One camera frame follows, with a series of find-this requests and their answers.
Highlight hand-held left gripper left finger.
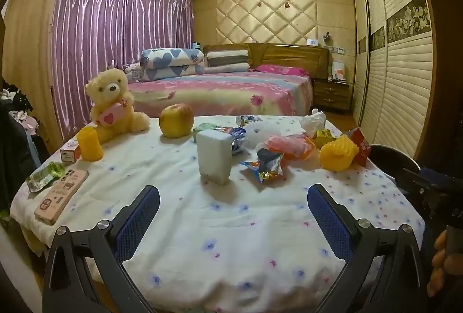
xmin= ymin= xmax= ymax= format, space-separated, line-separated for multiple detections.
xmin=43 ymin=185 xmax=161 ymax=313

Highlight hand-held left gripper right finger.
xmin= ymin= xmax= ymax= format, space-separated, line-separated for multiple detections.
xmin=307 ymin=184 xmax=427 ymax=313

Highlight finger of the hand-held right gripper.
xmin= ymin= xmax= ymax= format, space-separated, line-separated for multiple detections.
xmin=395 ymin=167 xmax=430 ymax=198
xmin=420 ymin=168 xmax=463 ymax=188

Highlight red cardboard box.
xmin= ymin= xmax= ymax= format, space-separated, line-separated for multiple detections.
xmin=342 ymin=127 xmax=372 ymax=166

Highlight yellow foam fruit net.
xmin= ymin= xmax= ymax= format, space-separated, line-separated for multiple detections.
xmin=77 ymin=127 xmax=103 ymax=162
xmin=318 ymin=137 xmax=360 ymax=172

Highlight orange plastic bag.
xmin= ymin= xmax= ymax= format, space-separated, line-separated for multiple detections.
xmin=282 ymin=137 xmax=319 ymax=160

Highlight colourful snack wrapper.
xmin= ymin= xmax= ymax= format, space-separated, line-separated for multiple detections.
xmin=240 ymin=148 xmax=287 ymax=184

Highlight yellow snack packet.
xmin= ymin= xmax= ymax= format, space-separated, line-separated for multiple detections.
xmin=313 ymin=128 xmax=339 ymax=149

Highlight pink candy packet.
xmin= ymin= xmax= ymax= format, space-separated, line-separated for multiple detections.
xmin=268 ymin=135 xmax=308 ymax=154

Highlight white foam sleeve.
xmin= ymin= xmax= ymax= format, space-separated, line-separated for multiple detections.
xmin=196 ymin=129 xmax=232 ymax=186

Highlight white plastic bag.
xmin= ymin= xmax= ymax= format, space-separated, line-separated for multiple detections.
xmin=300 ymin=108 xmax=328 ymax=139

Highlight white foam fruit net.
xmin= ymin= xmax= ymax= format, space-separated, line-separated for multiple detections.
xmin=246 ymin=119 xmax=302 ymax=152

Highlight silver blue snack wrapper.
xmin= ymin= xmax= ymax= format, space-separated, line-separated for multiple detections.
xmin=221 ymin=126 xmax=248 ymax=155

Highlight blue cartoon wrapper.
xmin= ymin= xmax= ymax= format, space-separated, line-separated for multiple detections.
xmin=236 ymin=115 xmax=264 ymax=126

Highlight person's right hand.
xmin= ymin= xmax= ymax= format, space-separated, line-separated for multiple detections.
xmin=427 ymin=230 xmax=463 ymax=299

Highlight white floral cloth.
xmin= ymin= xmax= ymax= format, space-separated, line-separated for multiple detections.
xmin=10 ymin=115 xmax=425 ymax=312

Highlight small red white box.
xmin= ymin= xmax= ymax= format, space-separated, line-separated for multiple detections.
xmin=60 ymin=139 xmax=81 ymax=163

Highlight green foil packet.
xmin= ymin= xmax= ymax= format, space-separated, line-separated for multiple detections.
xmin=26 ymin=161 xmax=66 ymax=193

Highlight red yellow apple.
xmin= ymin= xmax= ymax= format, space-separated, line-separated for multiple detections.
xmin=159 ymin=103 xmax=195 ymax=139

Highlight wooden nightstand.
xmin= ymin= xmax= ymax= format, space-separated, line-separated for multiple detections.
xmin=313 ymin=78 xmax=352 ymax=112

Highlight slatted sliding door wardrobe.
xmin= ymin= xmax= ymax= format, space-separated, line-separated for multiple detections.
xmin=352 ymin=0 xmax=435 ymax=158

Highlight white orange box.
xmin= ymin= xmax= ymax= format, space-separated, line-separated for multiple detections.
xmin=331 ymin=61 xmax=347 ymax=83

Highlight cream teddy bear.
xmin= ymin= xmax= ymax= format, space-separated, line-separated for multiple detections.
xmin=85 ymin=68 xmax=150 ymax=144

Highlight small plush toy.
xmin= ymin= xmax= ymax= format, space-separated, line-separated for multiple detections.
xmin=123 ymin=62 xmax=145 ymax=82

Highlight bed with pink floral sheet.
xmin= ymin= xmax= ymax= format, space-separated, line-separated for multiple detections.
xmin=125 ymin=73 xmax=313 ymax=118

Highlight heart print quilt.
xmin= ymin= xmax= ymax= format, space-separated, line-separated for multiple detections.
xmin=139 ymin=63 xmax=207 ymax=81

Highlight pink pillow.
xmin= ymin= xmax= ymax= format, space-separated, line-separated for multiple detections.
xmin=255 ymin=64 xmax=311 ymax=77

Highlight pile of clothes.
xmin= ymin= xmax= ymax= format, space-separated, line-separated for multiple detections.
xmin=0 ymin=82 xmax=49 ymax=212

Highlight heart patterned pillows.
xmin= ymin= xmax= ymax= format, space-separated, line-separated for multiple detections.
xmin=140 ymin=48 xmax=205 ymax=69

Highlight wooden headboard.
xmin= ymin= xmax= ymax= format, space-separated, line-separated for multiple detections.
xmin=203 ymin=43 xmax=330 ymax=82

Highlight plain white pillow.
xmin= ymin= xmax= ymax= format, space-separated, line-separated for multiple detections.
xmin=204 ymin=62 xmax=252 ymax=74

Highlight grey striped pillow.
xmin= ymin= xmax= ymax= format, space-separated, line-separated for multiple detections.
xmin=205 ymin=50 xmax=250 ymax=68

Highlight purple striped curtain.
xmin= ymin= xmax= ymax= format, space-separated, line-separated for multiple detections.
xmin=51 ymin=0 xmax=194 ymax=143

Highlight light wooden wardrobe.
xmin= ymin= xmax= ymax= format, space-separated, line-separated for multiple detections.
xmin=2 ymin=0 xmax=66 ymax=154

